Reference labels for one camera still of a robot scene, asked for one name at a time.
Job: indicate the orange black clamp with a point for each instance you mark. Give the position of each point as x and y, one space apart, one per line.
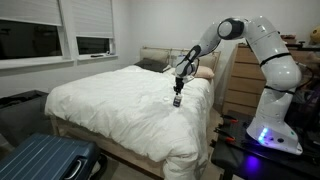
225 135
229 119

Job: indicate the right window with blind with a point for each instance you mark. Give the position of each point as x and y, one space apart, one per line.
93 20

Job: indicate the pink pillow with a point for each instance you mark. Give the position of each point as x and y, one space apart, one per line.
204 72

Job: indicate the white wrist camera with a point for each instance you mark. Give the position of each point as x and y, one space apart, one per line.
187 79

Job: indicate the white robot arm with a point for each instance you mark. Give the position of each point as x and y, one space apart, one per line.
281 72

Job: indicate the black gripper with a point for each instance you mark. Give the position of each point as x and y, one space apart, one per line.
179 84

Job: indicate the wooden dresser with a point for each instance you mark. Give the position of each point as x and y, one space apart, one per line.
245 82

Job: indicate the orange black clamp far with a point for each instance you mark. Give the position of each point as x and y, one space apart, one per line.
229 119

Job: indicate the black robot table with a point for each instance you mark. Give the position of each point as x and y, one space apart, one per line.
247 159

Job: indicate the white bed duvet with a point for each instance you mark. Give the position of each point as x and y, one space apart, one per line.
127 106

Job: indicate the orange black clamp near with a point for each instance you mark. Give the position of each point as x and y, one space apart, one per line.
225 135

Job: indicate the blue hard suitcase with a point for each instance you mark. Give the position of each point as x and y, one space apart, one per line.
49 157

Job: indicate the left window with blind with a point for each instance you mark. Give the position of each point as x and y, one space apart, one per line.
31 33

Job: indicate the window with blind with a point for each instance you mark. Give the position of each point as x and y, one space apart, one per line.
31 33
93 20

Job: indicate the dark grey pillow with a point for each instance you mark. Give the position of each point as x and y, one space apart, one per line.
153 65

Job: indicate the dark storage bin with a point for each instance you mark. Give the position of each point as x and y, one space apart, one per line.
22 115

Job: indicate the wooden bed frame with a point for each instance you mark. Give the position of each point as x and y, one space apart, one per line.
110 148

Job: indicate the beige headboard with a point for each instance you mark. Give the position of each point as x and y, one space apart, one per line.
170 56

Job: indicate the white jar lid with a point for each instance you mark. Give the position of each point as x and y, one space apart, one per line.
165 98

